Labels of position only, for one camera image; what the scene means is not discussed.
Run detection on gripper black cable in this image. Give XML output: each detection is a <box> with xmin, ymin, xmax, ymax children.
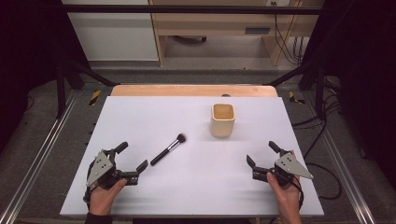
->
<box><xmin>290</xmin><ymin>178</ymin><xmax>305</xmax><ymax>210</ymax></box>
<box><xmin>82</xmin><ymin>186</ymin><xmax>93</xmax><ymax>204</ymax></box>

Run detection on black horizontal frame bar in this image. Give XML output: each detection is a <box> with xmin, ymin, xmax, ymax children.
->
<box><xmin>60</xmin><ymin>4</ymin><xmax>325</xmax><ymax>16</ymax></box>

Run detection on wooden table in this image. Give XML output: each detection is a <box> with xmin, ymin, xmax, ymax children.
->
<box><xmin>110</xmin><ymin>84</ymin><xmax>279</xmax><ymax>98</ymax></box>

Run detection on yellow black tape marker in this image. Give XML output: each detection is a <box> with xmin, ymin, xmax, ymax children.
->
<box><xmin>288</xmin><ymin>91</ymin><xmax>306</xmax><ymax>105</ymax></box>
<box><xmin>89</xmin><ymin>89</ymin><xmax>103</xmax><ymax>106</ymax></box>

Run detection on black floor cable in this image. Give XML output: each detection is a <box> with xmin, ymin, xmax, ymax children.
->
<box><xmin>291</xmin><ymin>76</ymin><xmax>344</xmax><ymax>201</ymax></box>

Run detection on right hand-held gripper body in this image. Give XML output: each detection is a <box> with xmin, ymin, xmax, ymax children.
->
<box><xmin>251</xmin><ymin>149</ymin><xmax>315</xmax><ymax>188</ymax></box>

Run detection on black metal frame stand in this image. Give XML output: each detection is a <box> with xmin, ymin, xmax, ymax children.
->
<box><xmin>55</xmin><ymin>58</ymin><xmax>121</xmax><ymax>119</ymax></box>
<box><xmin>266</xmin><ymin>61</ymin><xmax>327</xmax><ymax>121</ymax></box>

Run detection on dark curtain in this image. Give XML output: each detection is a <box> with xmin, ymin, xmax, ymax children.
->
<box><xmin>0</xmin><ymin>0</ymin><xmax>92</xmax><ymax>153</ymax></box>
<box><xmin>301</xmin><ymin>0</ymin><xmax>396</xmax><ymax>190</ymax></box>

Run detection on black makeup brush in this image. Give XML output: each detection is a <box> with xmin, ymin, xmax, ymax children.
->
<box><xmin>149</xmin><ymin>133</ymin><xmax>188</xmax><ymax>167</ymax></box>

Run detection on light wooden desk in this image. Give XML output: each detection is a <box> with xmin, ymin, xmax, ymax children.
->
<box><xmin>148</xmin><ymin>0</ymin><xmax>325</xmax><ymax>67</ymax></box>

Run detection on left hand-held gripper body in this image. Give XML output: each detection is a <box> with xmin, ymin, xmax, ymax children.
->
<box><xmin>85</xmin><ymin>149</ymin><xmax>140</xmax><ymax>190</ymax></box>

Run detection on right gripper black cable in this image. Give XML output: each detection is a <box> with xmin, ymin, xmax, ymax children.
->
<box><xmin>290</xmin><ymin>178</ymin><xmax>305</xmax><ymax>210</ymax></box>

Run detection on white cabinet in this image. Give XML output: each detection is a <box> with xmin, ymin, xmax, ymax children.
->
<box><xmin>61</xmin><ymin>0</ymin><xmax>160</xmax><ymax>62</ymax></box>

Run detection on person's left hand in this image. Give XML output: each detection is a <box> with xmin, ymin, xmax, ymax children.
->
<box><xmin>88</xmin><ymin>178</ymin><xmax>128</xmax><ymax>217</ymax></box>

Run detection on black hanging cables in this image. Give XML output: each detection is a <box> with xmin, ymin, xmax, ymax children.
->
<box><xmin>273</xmin><ymin>1</ymin><xmax>305</xmax><ymax>66</ymax></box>

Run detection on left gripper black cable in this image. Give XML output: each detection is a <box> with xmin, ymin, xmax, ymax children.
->
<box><xmin>82</xmin><ymin>186</ymin><xmax>93</xmax><ymax>204</ymax></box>

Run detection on aluminium floor rail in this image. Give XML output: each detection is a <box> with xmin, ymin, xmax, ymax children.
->
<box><xmin>0</xmin><ymin>91</ymin><xmax>79</xmax><ymax>224</ymax></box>
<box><xmin>302</xmin><ymin>92</ymin><xmax>378</xmax><ymax>224</ymax></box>

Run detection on beige square cup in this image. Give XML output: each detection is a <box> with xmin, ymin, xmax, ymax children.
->
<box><xmin>210</xmin><ymin>103</ymin><xmax>236</xmax><ymax>139</ymax></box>

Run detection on white table board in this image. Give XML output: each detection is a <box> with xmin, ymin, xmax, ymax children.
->
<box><xmin>59</xmin><ymin>95</ymin><xmax>325</xmax><ymax>218</ymax></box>

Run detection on person's right hand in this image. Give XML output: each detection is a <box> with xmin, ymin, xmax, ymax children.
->
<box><xmin>266</xmin><ymin>172</ymin><xmax>303</xmax><ymax>213</ymax></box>

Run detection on grey power strip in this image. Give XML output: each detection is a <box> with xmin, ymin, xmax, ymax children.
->
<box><xmin>244</xmin><ymin>26</ymin><xmax>272</xmax><ymax>35</ymax></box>

